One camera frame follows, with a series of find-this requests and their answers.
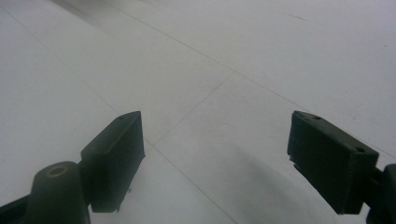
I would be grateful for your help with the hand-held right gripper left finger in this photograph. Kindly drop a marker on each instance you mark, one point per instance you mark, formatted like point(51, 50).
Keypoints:
point(115, 161)

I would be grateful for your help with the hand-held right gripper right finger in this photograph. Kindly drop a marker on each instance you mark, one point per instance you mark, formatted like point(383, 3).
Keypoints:
point(330, 161)

